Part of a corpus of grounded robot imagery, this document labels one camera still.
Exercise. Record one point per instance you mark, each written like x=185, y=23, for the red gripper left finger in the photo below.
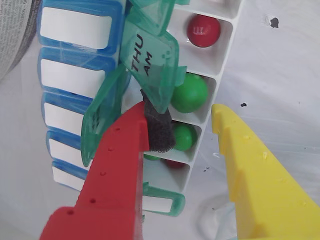
x=112, y=180

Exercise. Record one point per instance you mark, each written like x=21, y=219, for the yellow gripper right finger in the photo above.
x=262, y=187

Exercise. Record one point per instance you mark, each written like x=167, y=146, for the white tablecloth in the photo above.
x=275, y=75

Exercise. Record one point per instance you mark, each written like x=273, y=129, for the green blue weekly pill organizer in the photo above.
x=75, y=25

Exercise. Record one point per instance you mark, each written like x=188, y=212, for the printed grey paper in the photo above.
x=12, y=30

